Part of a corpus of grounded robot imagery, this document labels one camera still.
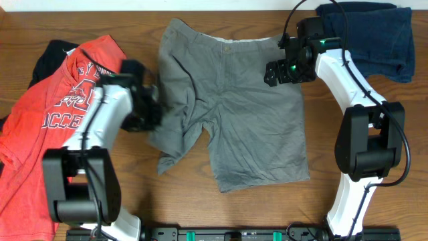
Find grey shorts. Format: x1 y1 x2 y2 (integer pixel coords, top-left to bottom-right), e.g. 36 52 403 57
149 19 310 192

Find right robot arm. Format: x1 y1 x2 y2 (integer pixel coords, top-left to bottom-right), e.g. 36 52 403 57
264 17 411 240

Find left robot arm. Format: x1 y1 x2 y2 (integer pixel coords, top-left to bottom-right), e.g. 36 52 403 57
42 60 162 240

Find folded navy blue garment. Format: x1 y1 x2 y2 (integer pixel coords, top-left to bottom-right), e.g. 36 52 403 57
316 1 415 83

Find red printed t-shirt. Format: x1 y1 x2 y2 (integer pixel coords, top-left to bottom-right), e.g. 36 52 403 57
1 35 126 240

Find black garment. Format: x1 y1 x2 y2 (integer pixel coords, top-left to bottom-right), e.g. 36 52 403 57
0 39 80 177

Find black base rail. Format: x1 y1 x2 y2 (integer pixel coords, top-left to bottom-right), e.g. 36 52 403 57
65 224 401 241

